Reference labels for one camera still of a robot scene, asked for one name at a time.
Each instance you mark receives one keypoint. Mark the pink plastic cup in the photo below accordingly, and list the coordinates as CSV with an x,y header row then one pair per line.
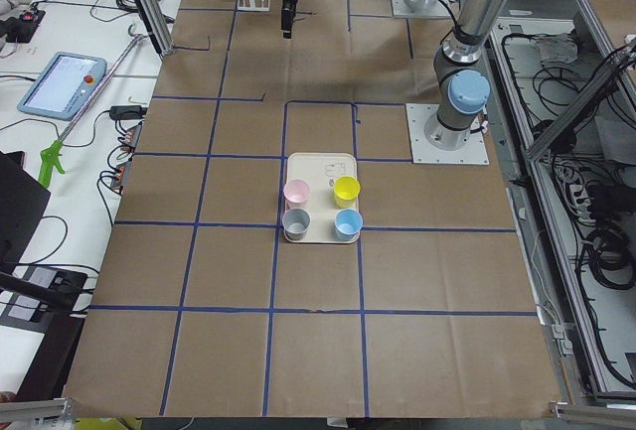
x,y
296,194

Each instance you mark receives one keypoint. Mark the yellow plastic cup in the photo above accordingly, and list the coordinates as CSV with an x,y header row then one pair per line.
x,y
346,191

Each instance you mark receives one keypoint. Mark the grey plastic cup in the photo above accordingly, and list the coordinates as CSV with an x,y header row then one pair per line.
x,y
296,223

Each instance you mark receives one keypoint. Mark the cream plastic tray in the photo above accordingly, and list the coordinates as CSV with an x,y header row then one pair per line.
x,y
320,171

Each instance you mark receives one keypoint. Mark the black power adapter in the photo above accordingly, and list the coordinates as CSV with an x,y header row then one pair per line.
x,y
127,112

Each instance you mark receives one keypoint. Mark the blue teach pendant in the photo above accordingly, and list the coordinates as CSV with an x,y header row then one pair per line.
x,y
64,86

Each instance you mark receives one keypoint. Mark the metal reacher grabber tool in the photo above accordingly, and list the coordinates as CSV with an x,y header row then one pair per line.
x,y
50,157

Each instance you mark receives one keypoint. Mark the black computer monitor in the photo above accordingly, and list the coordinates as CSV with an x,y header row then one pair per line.
x,y
23,203

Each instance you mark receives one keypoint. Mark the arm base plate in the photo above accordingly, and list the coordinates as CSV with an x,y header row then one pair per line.
x,y
430,9
433,144

